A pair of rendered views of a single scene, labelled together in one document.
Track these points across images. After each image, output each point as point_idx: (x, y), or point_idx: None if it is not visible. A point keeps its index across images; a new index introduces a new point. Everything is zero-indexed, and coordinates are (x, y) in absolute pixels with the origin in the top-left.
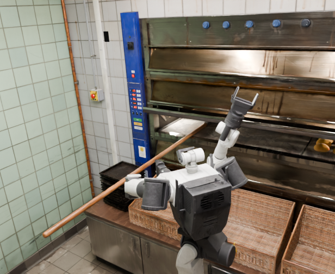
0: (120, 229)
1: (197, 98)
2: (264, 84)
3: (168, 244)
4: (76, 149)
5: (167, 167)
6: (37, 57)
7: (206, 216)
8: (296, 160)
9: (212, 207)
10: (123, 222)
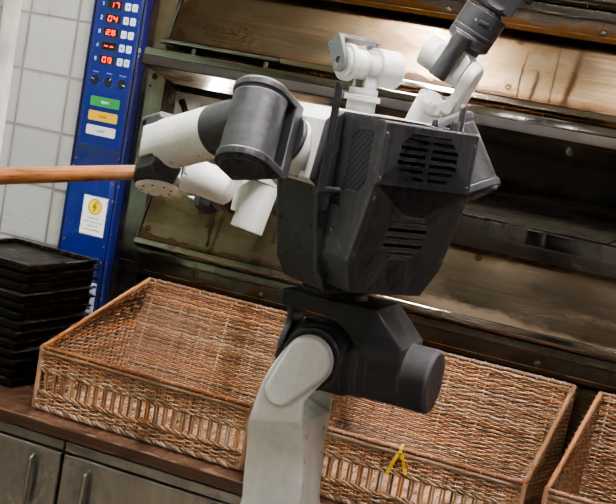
0: None
1: (324, 45)
2: (535, 19)
3: (172, 467)
4: None
5: (172, 277)
6: None
7: (401, 209)
8: (594, 252)
9: (423, 184)
10: (8, 404)
